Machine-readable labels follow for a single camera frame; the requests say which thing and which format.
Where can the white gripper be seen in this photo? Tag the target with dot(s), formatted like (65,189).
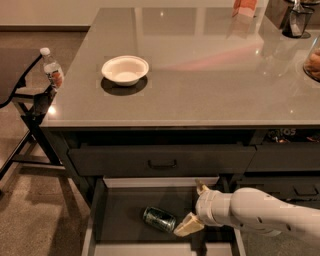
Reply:
(204,206)

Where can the green soda can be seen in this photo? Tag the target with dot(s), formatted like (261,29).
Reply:
(159,219)

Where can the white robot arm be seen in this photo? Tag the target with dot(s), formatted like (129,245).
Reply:
(251,210)

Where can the closed top drawer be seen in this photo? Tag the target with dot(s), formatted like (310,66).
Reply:
(160,160)

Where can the open middle drawer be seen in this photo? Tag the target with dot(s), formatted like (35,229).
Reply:
(116,226)

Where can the right middle drawer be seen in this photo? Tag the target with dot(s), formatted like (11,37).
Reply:
(285,188)

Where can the right top drawer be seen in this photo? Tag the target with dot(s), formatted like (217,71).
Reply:
(287,149)

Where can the dark counter cabinet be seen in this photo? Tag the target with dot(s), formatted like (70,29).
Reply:
(207,84)

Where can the white paper bowl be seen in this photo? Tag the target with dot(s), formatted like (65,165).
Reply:
(125,70)

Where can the glass snack jar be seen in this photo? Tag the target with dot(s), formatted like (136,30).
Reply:
(311,65)

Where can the clear plastic water bottle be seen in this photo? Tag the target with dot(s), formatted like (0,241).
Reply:
(52,68)

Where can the orange snack box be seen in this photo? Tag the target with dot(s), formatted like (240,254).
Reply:
(244,7)

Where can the dark chair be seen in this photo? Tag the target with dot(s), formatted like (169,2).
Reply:
(34,148)

